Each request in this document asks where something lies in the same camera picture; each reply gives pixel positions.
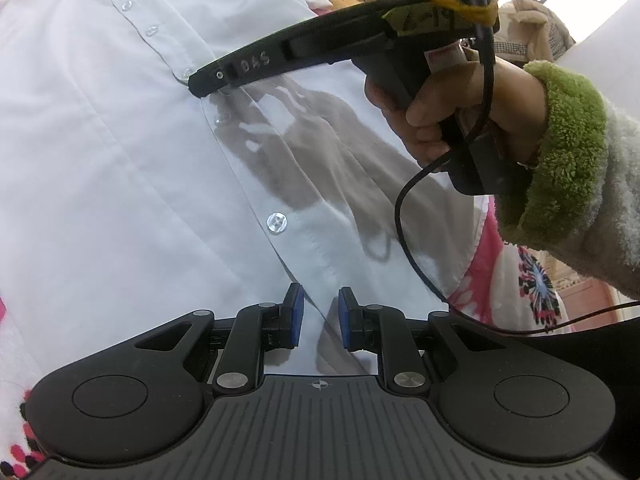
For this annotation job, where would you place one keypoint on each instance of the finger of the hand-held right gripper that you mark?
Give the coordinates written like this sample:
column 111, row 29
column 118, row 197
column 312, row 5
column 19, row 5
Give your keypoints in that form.
column 210, row 80

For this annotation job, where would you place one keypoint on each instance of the person's right hand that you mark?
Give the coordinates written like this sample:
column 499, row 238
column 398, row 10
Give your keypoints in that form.
column 495, row 100

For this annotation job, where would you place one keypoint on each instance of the beige checked cloth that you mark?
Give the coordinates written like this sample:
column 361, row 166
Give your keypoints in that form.
column 535, row 30

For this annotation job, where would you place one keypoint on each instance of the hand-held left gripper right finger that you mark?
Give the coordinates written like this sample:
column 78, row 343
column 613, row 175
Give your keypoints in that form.
column 345, row 317

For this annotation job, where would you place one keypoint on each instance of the white button shirt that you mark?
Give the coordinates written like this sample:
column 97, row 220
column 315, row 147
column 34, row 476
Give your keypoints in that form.
column 125, row 160

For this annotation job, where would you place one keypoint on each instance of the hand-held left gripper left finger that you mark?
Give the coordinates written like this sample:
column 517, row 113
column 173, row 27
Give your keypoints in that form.
column 296, row 312

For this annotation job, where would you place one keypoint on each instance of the pink floral bed blanket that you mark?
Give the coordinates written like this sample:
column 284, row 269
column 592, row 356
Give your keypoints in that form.
column 505, row 270

